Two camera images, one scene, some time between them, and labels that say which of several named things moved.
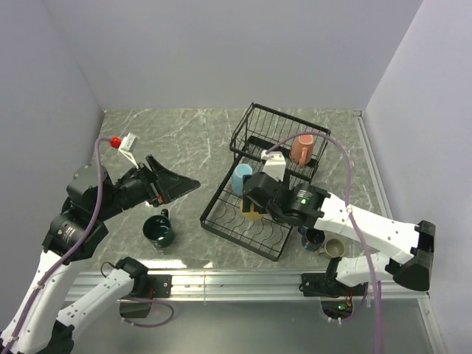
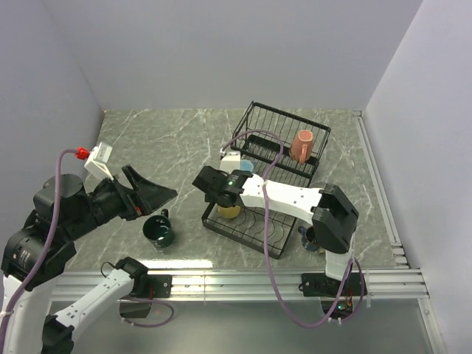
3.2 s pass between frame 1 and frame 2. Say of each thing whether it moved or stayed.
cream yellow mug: moved
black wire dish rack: stayed
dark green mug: stayed
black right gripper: moved
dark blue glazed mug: stayed
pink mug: stayed
